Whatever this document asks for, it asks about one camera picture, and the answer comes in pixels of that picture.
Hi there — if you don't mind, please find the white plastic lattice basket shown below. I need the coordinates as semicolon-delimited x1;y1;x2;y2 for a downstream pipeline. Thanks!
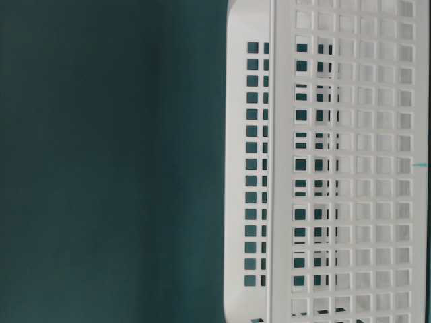
224;1;430;322

